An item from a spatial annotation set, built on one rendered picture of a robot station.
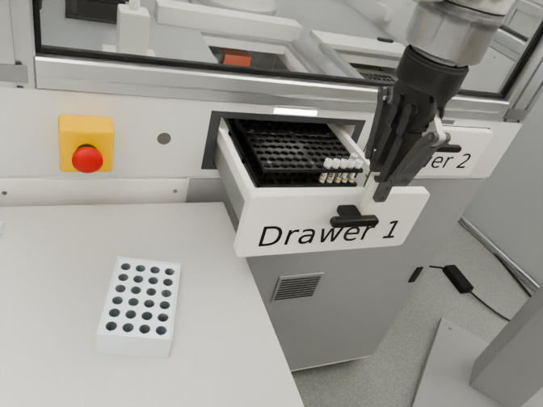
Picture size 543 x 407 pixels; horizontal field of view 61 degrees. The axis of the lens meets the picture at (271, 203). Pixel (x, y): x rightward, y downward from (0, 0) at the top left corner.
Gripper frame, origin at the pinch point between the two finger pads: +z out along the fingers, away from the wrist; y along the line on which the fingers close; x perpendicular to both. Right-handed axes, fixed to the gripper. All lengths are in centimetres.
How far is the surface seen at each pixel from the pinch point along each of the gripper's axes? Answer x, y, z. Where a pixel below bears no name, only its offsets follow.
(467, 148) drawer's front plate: -37.7, 20.4, 4.3
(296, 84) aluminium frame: 4.6, 21.9, -5.7
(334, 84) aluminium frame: -2.6, 22.6, -5.9
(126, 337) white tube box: 33.0, -8.2, 13.5
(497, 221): -153, 76, 79
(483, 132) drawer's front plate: -39.7, 20.4, 0.5
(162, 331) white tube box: 28.6, -7.3, 14.7
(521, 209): -154, 70, 66
